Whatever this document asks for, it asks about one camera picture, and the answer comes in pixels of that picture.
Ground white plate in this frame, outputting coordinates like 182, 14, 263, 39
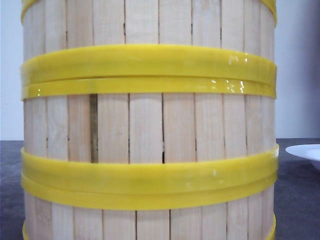
285, 144, 320, 171

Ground bamboo steamer basket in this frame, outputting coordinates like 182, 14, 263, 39
19, 74, 280, 198
19, 0, 278, 83
21, 174, 276, 240

